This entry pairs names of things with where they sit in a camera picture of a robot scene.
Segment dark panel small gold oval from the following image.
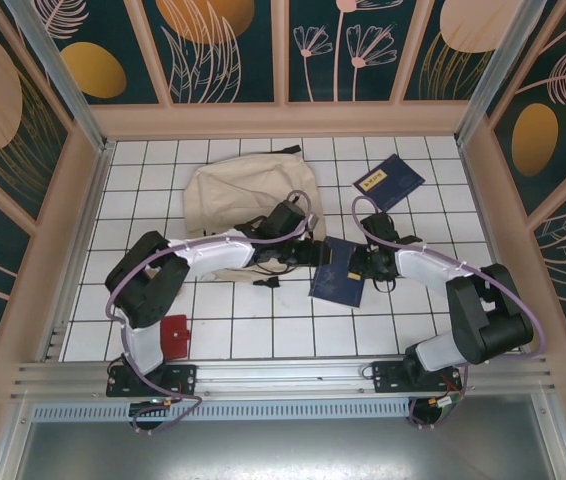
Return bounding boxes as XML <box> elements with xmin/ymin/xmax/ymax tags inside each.
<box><xmin>25</xmin><ymin>0</ymin><xmax>164</xmax><ymax>106</ymax></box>

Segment blue book with gold pattern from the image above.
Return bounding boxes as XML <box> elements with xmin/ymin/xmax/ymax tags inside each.
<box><xmin>308</xmin><ymin>235</ymin><xmax>367</xmax><ymax>307</ymax></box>

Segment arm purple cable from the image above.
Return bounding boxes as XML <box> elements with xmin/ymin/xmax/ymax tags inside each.
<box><xmin>105</xmin><ymin>189</ymin><xmax>317</xmax><ymax>435</ymax></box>
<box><xmin>351</xmin><ymin>196</ymin><xmax>547</xmax><ymax>432</ymax></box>

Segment blue book with yellow label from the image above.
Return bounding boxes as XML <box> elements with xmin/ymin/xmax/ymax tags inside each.
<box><xmin>351</xmin><ymin>153</ymin><xmax>426</xmax><ymax>213</ymax></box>

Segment slotted grey cable duct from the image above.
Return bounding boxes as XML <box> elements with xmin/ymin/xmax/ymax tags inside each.
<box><xmin>30</xmin><ymin>397</ymin><xmax>414</xmax><ymax>421</ymax></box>

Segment red wallet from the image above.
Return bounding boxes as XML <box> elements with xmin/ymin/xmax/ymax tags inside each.
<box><xmin>159</xmin><ymin>314</ymin><xmax>192</xmax><ymax>359</ymax></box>

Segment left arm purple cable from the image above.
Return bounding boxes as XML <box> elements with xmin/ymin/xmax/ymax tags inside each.
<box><xmin>105</xmin><ymin>189</ymin><xmax>317</xmax><ymax>435</ymax></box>

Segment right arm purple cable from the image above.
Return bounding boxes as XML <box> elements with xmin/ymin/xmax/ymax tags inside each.
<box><xmin>351</xmin><ymin>196</ymin><xmax>547</xmax><ymax>432</ymax></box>

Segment dark panel gold circle leaves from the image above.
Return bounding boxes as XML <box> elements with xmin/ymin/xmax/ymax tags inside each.
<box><xmin>141</xmin><ymin>0</ymin><xmax>278</xmax><ymax>105</ymax></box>

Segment dark panel gold oval fern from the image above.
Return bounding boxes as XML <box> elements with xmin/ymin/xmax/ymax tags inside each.
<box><xmin>490</xmin><ymin>0</ymin><xmax>566</xmax><ymax>216</ymax></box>

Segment dark panel with pink flowers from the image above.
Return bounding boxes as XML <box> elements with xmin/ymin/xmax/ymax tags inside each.
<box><xmin>287</xmin><ymin>0</ymin><xmax>398</xmax><ymax>104</ymax></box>

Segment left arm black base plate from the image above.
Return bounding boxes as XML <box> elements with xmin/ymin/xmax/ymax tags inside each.
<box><xmin>105</xmin><ymin>363</ymin><xmax>199</xmax><ymax>399</ymax></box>

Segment grey metal sheet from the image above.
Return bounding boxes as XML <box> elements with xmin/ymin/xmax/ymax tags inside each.
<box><xmin>0</xmin><ymin>394</ymin><xmax>566</xmax><ymax>480</ymax></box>

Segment aluminium corner post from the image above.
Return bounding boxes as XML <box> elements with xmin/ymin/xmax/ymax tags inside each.
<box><xmin>455</xmin><ymin>0</ymin><xmax>564</xmax><ymax>149</ymax></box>
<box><xmin>2</xmin><ymin>0</ymin><xmax>117</xmax><ymax>156</ymax></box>

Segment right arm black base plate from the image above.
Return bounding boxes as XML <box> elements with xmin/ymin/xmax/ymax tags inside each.
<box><xmin>371</xmin><ymin>359</ymin><xmax>464</xmax><ymax>394</ymax></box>

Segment cream canvas backpack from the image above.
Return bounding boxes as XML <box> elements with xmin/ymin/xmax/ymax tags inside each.
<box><xmin>182</xmin><ymin>144</ymin><xmax>329</xmax><ymax>290</ymax></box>

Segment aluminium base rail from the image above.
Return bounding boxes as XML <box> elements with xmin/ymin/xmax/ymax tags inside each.
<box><xmin>10</xmin><ymin>353</ymin><xmax>559</xmax><ymax>401</ymax></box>

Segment aluminium side rail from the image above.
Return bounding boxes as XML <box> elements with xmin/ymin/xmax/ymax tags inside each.
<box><xmin>37</xmin><ymin>141</ymin><xmax>116</xmax><ymax>362</ymax></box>
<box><xmin>456</xmin><ymin>141</ymin><xmax>532</xmax><ymax>355</ymax></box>

